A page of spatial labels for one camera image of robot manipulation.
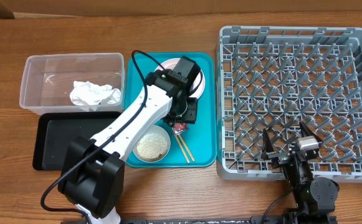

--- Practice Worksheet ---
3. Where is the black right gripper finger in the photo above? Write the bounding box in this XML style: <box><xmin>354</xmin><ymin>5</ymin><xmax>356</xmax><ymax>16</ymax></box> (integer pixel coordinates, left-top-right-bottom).
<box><xmin>299</xmin><ymin>121</ymin><xmax>323</xmax><ymax>143</ymax></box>
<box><xmin>261</xmin><ymin>129</ymin><xmax>275</xmax><ymax>161</ymax></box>

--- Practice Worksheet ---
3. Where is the red snack wrapper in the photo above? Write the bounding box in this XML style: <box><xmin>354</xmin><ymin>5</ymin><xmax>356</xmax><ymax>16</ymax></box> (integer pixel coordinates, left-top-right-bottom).
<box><xmin>170</xmin><ymin>123</ymin><xmax>189</xmax><ymax>136</ymax></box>

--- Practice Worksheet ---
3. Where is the grey bowl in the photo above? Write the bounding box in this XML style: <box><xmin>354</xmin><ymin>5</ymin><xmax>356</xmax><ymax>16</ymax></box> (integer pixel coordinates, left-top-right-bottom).
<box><xmin>133</xmin><ymin>125</ymin><xmax>171</xmax><ymax>163</ymax></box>

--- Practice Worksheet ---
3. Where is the white napkin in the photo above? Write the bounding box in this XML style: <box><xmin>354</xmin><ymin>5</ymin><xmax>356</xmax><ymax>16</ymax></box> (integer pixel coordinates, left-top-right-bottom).
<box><xmin>69</xmin><ymin>81</ymin><xmax>121</xmax><ymax>106</ymax></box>

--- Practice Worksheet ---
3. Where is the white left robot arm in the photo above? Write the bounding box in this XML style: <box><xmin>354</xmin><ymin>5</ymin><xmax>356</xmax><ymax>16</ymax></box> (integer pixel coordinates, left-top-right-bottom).
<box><xmin>58</xmin><ymin>68</ymin><xmax>201</xmax><ymax>223</ymax></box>

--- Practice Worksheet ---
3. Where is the grey dishwasher rack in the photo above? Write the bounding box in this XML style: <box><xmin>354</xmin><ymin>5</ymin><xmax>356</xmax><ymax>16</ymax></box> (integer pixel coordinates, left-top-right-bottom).
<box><xmin>216</xmin><ymin>26</ymin><xmax>362</xmax><ymax>183</ymax></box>

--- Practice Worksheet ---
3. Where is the clear plastic waste bin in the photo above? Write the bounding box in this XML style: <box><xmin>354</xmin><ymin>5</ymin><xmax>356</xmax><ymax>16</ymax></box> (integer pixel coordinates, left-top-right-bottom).
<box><xmin>19</xmin><ymin>53</ymin><xmax>125</xmax><ymax>115</ymax></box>

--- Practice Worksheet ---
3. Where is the wooden chopstick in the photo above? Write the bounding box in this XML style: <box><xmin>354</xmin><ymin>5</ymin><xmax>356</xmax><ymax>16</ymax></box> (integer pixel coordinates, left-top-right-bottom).
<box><xmin>175</xmin><ymin>135</ymin><xmax>190</xmax><ymax>164</ymax></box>
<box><xmin>180</xmin><ymin>135</ymin><xmax>195</xmax><ymax>162</ymax></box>

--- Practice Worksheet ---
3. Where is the teal serving tray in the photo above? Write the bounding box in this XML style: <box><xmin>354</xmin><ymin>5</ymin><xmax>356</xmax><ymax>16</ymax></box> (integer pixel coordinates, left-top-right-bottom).
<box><xmin>126</xmin><ymin>52</ymin><xmax>217</xmax><ymax>168</ymax></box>

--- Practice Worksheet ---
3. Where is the pink plate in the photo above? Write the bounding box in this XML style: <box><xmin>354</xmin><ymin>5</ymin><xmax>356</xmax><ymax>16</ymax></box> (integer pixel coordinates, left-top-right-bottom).
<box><xmin>155</xmin><ymin>58</ymin><xmax>206</xmax><ymax>99</ymax></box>

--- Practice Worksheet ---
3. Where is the black tray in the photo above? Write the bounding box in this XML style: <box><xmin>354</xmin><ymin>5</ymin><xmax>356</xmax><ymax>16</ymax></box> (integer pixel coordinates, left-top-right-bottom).
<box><xmin>32</xmin><ymin>111</ymin><xmax>121</xmax><ymax>170</ymax></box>

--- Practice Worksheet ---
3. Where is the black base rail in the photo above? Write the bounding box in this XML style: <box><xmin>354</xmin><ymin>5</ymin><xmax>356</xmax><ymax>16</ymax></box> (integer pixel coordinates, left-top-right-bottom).
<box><xmin>61</xmin><ymin>216</ymin><xmax>338</xmax><ymax>224</ymax></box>

